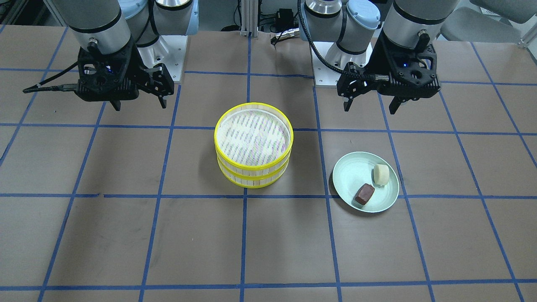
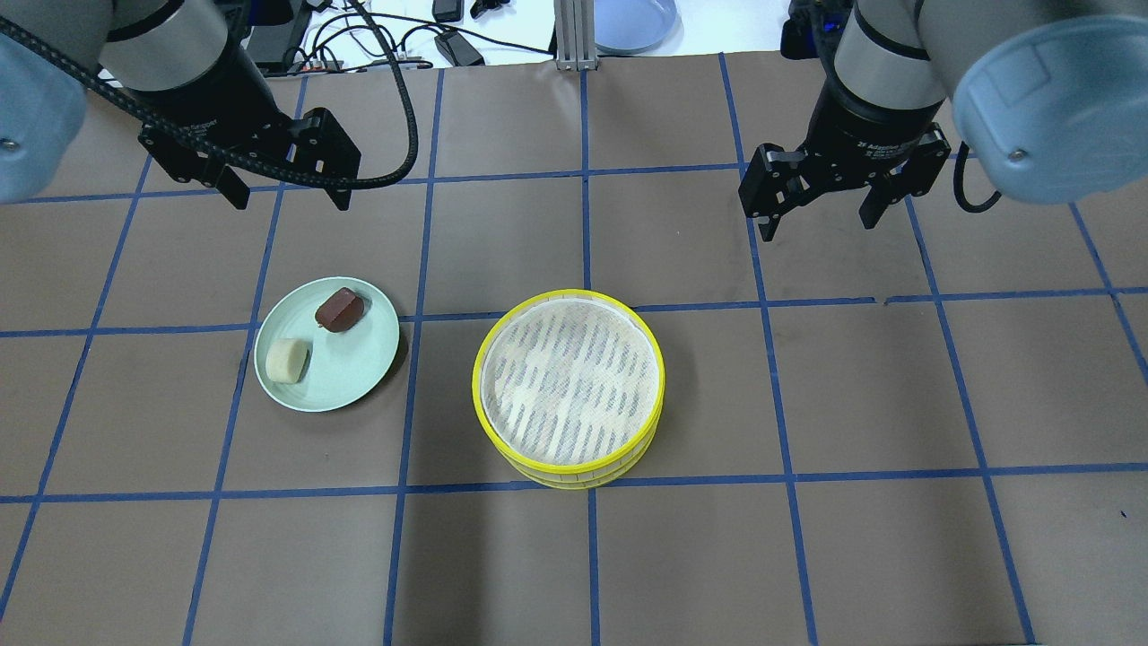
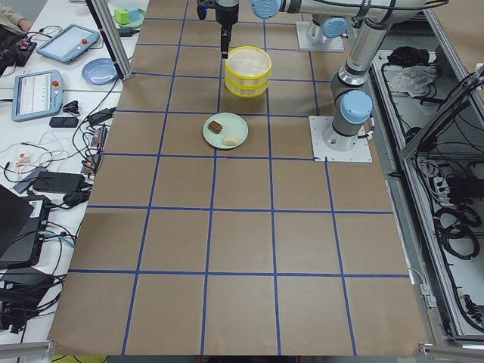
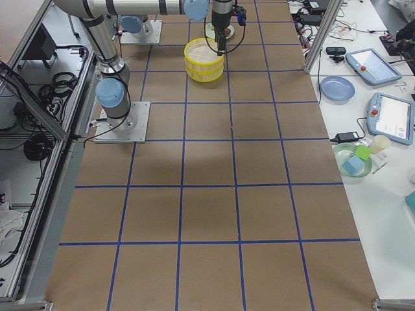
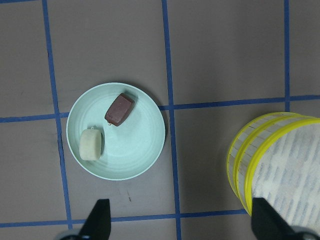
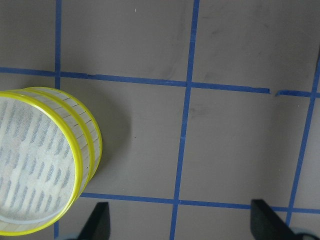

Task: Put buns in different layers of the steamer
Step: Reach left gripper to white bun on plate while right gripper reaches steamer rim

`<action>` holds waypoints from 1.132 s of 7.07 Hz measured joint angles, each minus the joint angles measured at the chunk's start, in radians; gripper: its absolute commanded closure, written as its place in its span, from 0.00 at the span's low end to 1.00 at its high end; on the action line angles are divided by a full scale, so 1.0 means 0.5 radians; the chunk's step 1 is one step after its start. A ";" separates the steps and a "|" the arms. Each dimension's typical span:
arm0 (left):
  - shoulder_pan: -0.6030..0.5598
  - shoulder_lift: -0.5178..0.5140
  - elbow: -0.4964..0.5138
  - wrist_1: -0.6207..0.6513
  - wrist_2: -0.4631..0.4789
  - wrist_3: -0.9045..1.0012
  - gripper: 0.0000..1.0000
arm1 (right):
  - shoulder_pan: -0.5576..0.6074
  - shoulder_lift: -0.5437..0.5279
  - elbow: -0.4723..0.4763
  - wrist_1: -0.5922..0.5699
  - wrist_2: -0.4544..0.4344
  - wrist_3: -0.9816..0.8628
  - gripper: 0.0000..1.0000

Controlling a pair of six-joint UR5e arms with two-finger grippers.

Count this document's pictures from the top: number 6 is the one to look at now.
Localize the yellow bamboo steamer layer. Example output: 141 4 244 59
0 89 87 236
23 87 103 194

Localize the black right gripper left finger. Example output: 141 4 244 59
79 202 111 240

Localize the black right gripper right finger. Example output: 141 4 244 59
250 199 304 240

